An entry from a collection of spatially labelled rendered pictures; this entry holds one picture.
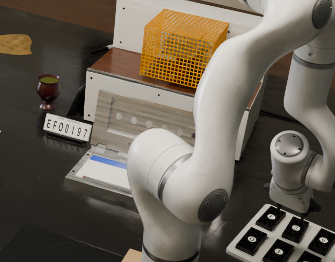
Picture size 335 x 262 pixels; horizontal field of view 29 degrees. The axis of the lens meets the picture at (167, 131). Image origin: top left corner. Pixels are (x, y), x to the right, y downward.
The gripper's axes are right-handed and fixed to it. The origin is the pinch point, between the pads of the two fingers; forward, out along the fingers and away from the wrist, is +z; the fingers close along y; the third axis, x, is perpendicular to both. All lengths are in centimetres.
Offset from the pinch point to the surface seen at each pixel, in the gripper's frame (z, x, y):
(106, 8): 78, 92, -145
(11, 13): 55, 57, -169
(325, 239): 15.9, 1.9, 8.7
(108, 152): 14, -2, -62
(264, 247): 9.9, -9.8, -3.8
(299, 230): 15.4, 0.9, 1.4
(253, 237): 9.1, -8.8, -7.5
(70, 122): 13, 2, -79
